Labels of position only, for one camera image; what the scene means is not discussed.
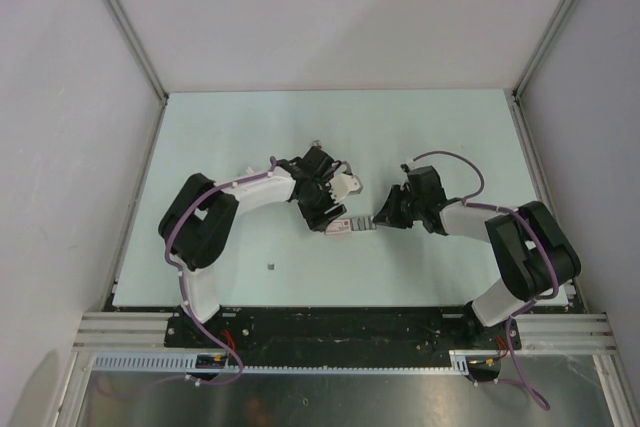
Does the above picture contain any aluminium corner post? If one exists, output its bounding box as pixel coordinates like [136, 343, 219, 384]
[510, 0, 609, 103]
[74, 0, 169, 104]

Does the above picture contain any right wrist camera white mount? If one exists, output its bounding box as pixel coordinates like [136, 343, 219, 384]
[401, 160, 416, 172]

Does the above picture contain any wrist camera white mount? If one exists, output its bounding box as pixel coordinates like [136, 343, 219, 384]
[401, 160, 416, 172]
[329, 173, 363, 202]

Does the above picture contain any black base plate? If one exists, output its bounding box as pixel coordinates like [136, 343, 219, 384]
[164, 307, 521, 369]

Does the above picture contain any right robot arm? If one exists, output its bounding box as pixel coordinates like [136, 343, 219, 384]
[373, 166, 582, 348]

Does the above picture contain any right aluminium corner post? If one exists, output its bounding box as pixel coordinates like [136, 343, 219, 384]
[510, 0, 609, 103]

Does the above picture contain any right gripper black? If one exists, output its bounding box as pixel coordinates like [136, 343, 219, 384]
[372, 184, 424, 229]

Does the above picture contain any grey slotted cable duct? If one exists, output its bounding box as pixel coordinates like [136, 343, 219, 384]
[88, 349, 471, 376]

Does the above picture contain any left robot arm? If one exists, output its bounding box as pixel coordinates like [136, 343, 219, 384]
[158, 146, 362, 347]

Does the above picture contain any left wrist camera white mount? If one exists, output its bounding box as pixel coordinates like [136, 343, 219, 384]
[329, 173, 363, 202]

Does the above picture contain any red white staple box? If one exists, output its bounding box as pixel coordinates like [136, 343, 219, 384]
[324, 216, 377, 235]

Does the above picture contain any aluminium frame rail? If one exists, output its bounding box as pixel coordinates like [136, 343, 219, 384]
[72, 312, 617, 355]

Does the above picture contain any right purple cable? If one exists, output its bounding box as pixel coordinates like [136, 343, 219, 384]
[407, 149, 561, 413]

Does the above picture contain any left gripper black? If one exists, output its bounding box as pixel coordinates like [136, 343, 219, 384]
[298, 175, 346, 232]

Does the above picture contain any left aluminium corner post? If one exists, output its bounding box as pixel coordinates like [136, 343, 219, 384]
[74, 0, 169, 104]

